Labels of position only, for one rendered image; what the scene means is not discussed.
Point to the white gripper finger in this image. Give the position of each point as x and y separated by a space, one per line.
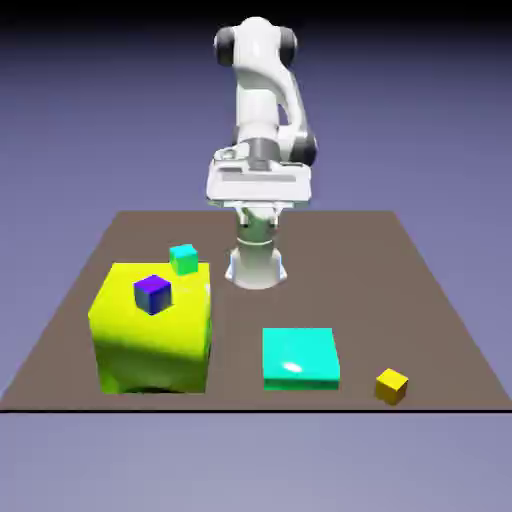
273 216
244 216

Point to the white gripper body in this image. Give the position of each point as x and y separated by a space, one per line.
258 186

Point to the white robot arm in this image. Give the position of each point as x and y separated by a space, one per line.
256 80

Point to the small cyan cube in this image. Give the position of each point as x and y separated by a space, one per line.
184 259

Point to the small purple cube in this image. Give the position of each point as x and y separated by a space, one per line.
152 295

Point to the small yellow cube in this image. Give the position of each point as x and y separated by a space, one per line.
391 385

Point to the large turquoise box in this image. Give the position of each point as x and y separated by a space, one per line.
300 356

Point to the large yellow box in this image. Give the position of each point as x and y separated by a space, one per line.
152 340

